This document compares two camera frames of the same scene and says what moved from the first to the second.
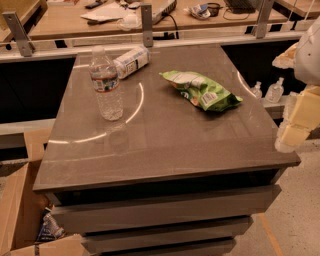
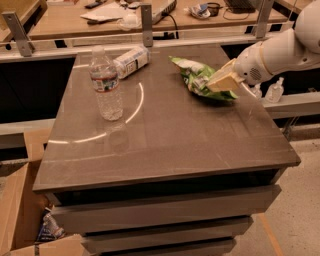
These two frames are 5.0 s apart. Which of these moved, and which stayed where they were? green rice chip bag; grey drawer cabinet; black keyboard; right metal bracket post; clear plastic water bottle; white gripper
Moved: white gripper; green rice chip bag
Stayed: grey drawer cabinet; clear plastic water bottle; right metal bracket post; black keyboard
